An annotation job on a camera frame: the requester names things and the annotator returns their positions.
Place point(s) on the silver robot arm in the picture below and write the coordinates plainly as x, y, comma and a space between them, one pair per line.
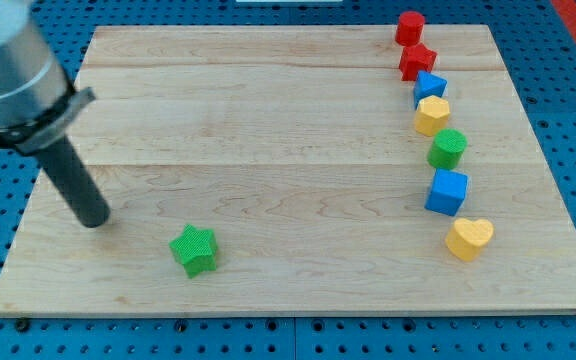
32, 80

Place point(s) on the blue cube block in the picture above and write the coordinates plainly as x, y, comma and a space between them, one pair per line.
447, 192

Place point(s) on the yellow heart block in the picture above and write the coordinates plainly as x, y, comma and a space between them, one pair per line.
467, 238

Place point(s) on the wooden board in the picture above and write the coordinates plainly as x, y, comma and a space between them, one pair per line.
296, 146

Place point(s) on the green star block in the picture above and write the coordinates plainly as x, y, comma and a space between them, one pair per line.
195, 250

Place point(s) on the yellow hexagon block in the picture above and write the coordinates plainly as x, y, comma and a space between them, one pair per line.
431, 115

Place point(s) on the green cylinder block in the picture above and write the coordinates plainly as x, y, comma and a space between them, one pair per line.
447, 149

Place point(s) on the blue triangle block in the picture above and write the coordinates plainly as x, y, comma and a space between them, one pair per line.
428, 84

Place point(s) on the red star block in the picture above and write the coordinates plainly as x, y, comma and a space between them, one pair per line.
416, 58

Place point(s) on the red cylinder block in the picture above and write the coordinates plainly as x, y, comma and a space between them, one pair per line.
409, 28

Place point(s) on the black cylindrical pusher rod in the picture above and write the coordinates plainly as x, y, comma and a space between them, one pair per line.
64, 168

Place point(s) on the black clamp bracket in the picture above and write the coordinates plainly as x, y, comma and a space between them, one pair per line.
41, 132

